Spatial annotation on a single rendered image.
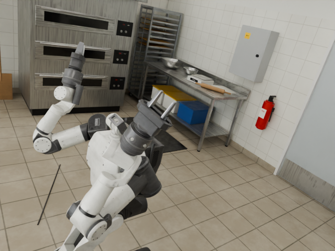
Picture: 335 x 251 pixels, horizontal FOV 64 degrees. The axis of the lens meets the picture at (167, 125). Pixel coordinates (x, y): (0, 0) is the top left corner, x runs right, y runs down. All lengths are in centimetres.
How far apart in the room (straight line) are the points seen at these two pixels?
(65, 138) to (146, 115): 68
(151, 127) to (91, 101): 378
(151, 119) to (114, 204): 37
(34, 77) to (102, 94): 107
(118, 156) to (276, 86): 338
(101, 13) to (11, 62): 178
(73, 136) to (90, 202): 55
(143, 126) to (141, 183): 31
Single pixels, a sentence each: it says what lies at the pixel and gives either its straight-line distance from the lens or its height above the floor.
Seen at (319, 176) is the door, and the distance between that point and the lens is 394.
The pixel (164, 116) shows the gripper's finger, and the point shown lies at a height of 153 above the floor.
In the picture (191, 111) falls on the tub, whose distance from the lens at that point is 426.
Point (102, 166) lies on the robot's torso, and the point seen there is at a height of 116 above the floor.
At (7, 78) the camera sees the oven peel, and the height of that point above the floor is 33.
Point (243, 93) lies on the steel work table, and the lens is 428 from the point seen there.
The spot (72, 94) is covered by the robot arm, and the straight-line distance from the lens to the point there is 136.
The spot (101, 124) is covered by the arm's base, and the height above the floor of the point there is 124.
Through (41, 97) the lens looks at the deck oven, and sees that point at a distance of 432.
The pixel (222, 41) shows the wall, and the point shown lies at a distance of 473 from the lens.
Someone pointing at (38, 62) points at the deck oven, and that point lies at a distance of 416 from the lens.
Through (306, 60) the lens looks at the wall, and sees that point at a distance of 389.
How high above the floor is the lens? 182
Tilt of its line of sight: 23 degrees down
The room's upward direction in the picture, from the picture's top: 13 degrees clockwise
